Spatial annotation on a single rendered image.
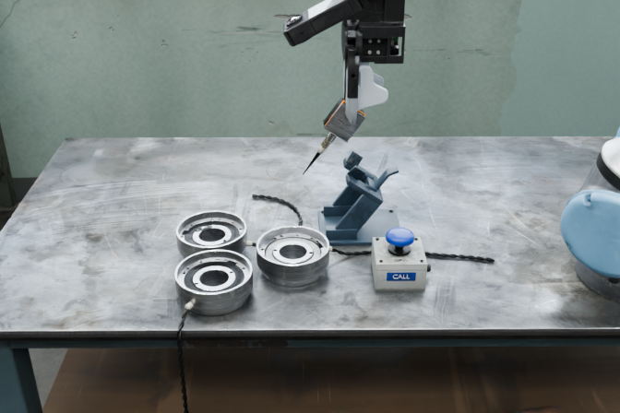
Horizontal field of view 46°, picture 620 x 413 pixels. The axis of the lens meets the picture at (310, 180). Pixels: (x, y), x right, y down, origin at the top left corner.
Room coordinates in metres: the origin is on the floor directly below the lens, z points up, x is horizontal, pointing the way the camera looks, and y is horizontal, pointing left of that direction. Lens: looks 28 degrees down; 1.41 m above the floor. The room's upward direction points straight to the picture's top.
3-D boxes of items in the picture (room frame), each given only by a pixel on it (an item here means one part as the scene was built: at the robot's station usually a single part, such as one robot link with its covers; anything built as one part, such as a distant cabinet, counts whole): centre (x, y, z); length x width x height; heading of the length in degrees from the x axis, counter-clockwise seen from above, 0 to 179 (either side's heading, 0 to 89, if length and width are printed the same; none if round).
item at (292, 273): (0.88, 0.02, 0.82); 0.10 x 0.10 x 0.04
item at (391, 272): (0.86, -0.13, 0.82); 0.08 x 0.07 x 0.05; 90
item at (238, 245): (0.93, 0.15, 0.82); 0.10 x 0.10 x 0.04
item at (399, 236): (0.86, -0.13, 0.85); 0.04 x 0.04 x 0.05
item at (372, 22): (0.99, -0.08, 1.14); 0.09 x 0.08 x 0.12; 92
